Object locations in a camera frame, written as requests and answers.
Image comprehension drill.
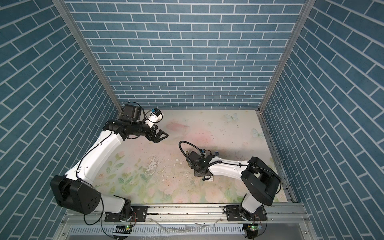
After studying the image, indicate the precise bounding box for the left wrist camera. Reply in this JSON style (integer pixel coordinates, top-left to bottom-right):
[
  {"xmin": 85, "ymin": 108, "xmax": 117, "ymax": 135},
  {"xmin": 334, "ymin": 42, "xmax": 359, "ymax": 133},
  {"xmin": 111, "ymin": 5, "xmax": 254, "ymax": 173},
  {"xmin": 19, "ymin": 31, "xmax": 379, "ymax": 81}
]
[{"xmin": 145, "ymin": 108, "xmax": 164, "ymax": 128}]

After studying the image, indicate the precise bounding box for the white staple box sleeve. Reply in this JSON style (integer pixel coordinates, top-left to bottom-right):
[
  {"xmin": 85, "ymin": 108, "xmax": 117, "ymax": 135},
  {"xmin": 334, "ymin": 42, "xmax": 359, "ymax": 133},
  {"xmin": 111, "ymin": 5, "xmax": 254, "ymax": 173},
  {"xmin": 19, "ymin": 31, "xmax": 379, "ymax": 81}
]
[{"xmin": 205, "ymin": 176, "xmax": 214, "ymax": 182}]

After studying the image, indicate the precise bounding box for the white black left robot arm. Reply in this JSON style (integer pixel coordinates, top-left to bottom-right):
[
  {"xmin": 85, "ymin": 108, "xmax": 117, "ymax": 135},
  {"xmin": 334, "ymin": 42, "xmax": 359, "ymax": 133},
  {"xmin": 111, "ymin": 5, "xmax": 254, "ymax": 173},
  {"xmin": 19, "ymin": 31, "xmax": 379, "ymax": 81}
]
[{"xmin": 50, "ymin": 102, "xmax": 168, "ymax": 222}]

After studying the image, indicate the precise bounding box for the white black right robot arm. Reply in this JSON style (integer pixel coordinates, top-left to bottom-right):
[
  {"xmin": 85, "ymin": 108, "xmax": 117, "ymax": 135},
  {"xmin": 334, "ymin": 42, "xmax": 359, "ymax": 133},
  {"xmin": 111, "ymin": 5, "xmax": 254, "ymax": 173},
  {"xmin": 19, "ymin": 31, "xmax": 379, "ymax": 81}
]
[{"xmin": 185, "ymin": 151, "xmax": 281, "ymax": 214}]

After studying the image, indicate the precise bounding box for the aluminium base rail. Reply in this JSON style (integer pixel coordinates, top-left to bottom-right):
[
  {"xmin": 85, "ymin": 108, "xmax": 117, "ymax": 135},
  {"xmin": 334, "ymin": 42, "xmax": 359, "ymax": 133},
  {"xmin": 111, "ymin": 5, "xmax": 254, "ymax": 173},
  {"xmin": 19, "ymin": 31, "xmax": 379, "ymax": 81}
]
[{"xmin": 53, "ymin": 203, "xmax": 317, "ymax": 240}]

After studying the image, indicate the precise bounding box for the black corrugated cable conduit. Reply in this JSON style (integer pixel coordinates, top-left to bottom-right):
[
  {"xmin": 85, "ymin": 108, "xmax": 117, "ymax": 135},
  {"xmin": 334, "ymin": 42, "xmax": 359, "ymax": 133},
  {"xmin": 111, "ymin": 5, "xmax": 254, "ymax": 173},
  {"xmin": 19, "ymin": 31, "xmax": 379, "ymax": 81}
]
[{"xmin": 178, "ymin": 140, "xmax": 203, "ymax": 164}]

